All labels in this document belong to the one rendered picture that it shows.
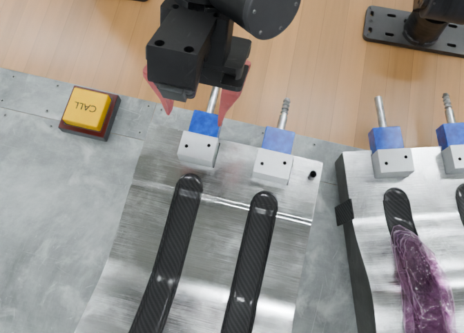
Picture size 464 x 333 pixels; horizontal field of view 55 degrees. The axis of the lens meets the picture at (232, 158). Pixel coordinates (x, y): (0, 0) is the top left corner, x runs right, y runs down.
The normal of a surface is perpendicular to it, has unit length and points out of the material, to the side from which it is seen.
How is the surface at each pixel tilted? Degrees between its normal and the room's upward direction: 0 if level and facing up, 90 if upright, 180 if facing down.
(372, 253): 29
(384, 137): 0
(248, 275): 2
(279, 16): 71
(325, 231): 0
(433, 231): 23
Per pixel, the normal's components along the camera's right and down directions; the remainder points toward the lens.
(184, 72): -0.20, 0.66
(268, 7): 0.59, 0.61
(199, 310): 0.10, -0.66
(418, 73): 0.00, -0.30
